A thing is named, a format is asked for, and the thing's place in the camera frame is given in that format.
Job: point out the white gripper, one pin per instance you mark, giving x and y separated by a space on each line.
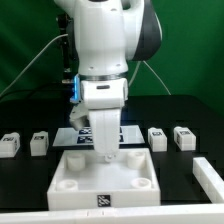
105 127

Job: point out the white square tabletop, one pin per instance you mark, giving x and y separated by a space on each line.
84 180

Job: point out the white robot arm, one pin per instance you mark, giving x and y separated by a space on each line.
107 34

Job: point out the white sheet with tags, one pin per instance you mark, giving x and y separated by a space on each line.
71 137

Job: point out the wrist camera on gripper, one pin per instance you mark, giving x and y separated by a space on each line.
78 117

